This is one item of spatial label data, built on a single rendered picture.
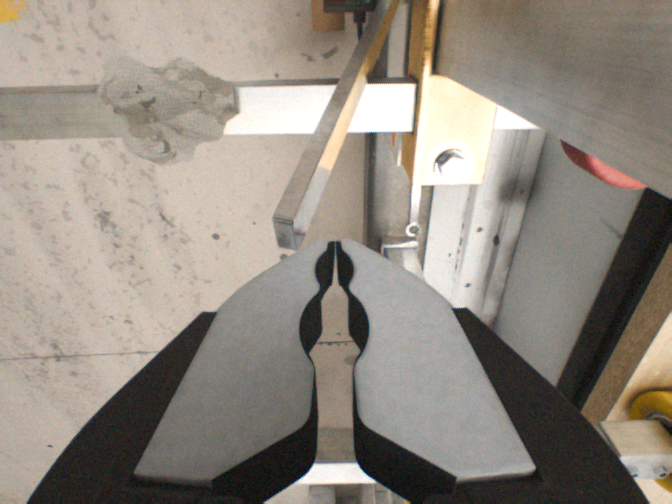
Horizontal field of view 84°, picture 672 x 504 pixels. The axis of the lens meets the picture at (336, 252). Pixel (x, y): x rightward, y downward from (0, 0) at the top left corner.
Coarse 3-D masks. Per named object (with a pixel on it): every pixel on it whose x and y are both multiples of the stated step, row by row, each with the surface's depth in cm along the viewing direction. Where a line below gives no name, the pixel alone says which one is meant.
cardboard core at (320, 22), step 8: (312, 0) 88; (320, 0) 86; (312, 8) 89; (320, 8) 87; (312, 16) 90; (320, 16) 88; (328, 16) 87; (336, 16) 88; (344, 16) 91; (312, 24) 91; (320, 24) 89; (328, 24) 88; (336, 24) 89; (344, 24) 91
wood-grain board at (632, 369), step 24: (648, 288) 30; (648, 312) 30; (624, 336) 33; (648, 336) 30; (624, 360) 33; (648, 360) 31; (600, 384) 36; (624, 384) 33; (648, 384) 33; (600, 408) 36; (624, 408) 34; (648, 480) 41
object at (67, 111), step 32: (0, 96) 24; (32, 96) 24; (64, 96) 24; (96, 96) 24; (256, 96) 24; (288, 96) 24; (320, 96) 24; (384, 96) 24; (0, 128) 25; (32, 128) 25; (64, 128) 25; (96, 128) 25; (224, 128) 25; (256, 128) 25; (288, 128) 25; (352, 128) 25; (384, 128) 25; (512, 128) 25
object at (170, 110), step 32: (128, 64) 22; (192, 64) 22; (128, 96) 22; (160, 96) 23; (192, 96) 24; (224, 96) 23; (128, 128) 24; (160, 128) 24; (192, 128) 23; (160, 160) 25; (192, 160) 26
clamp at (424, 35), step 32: (448, 0) 20; (416, 32) 23; (416, 64) 24; (416, 96) 24; (448, 96) 23; (480, 96) 23; (416, 128) 24; (448, 128) 24; (480, 128) 24; (416, 160) 25; (480, 160) 25
